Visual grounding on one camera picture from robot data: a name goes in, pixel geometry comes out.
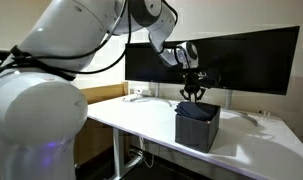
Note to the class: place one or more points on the white table leg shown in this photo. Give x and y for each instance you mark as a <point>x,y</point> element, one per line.
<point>116,150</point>

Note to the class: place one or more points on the black flat monitor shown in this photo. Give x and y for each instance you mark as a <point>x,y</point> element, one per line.
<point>141,66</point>
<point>264,63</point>

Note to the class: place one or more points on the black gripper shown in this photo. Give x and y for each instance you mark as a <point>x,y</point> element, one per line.
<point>192,83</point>

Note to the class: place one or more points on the dark grey fabric box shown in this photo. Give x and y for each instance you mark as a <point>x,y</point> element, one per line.
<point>196,135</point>

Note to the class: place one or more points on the light wooden board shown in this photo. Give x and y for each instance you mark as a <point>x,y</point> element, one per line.
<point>101,93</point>

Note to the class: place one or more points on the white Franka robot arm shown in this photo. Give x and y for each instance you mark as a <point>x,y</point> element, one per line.
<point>34,113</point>

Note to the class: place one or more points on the silver curved monitor stand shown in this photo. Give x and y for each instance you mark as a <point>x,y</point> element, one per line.
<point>157,89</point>
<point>228,100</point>

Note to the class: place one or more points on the white power adapter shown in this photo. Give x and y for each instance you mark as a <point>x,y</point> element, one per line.
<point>143,92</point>

